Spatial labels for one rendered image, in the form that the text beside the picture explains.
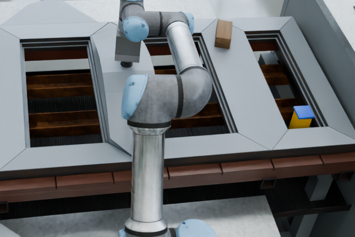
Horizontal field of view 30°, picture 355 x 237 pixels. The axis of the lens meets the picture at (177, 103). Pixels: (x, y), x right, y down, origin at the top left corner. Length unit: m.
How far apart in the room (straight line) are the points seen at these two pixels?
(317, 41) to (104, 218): 1.14
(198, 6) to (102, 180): 1.18
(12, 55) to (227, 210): 0.96
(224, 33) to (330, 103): 0.49
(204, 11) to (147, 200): 1.42
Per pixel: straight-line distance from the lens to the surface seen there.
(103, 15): 2.91
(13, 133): 2.21
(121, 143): 2.15
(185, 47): 1.90
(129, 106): 1.68
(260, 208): 2.32
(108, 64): 2.29
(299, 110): 2.39
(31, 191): 2.12
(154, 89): 1.68
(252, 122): 2.33
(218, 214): 2.27
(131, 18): 2.03
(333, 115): 2.45
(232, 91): 2.43
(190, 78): 1.73
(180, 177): 2.17
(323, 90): 2.54
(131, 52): 2.22
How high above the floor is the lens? 2.45
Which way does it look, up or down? 43 degrees down
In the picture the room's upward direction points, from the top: 9 degrees clockwise
